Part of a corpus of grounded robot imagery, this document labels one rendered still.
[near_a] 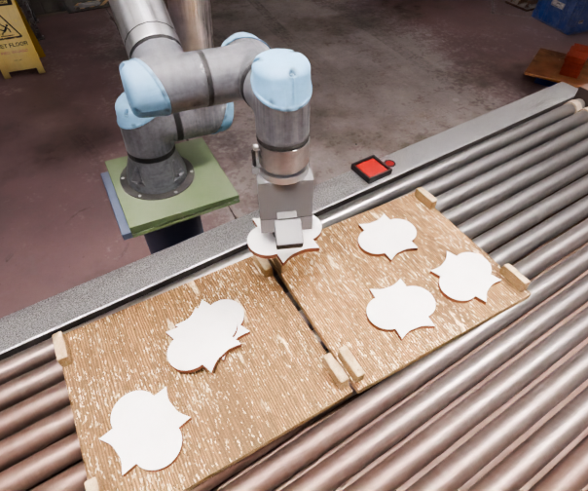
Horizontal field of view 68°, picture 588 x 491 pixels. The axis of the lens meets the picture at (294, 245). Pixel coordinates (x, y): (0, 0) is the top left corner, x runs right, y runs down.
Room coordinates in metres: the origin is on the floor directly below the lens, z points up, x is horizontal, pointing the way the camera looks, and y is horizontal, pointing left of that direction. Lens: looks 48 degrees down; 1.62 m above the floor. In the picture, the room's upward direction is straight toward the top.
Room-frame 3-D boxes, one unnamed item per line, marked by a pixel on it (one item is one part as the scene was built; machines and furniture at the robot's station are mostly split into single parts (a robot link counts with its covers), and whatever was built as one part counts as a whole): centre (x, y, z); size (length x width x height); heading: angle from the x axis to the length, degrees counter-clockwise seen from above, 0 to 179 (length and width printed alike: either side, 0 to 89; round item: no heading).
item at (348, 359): (0.34, -0.10, 0.95); 0.06 x 0.02 x 0.03; 29
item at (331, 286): (0.56, -0.20, 0.93); 0.41 x 0.35 x 0.02; 119
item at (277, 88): (0.53, 0.02, 1.33); 0.09 x 0.08 x 0.11; 25
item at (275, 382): (0.35, 0.17, 0.93); 0.41 x 0.35 x 0.02; 120
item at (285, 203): (0.50, 0.02, 1.17); 0.12 x 0.09 x 0.16; 7
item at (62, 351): (0.37, 0.40, 0.95); 0.06 x 0.02 x 0.03; 30
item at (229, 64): (0.61, 0.07, 1.33); 0.11 x 0.11 x 0.08; 25
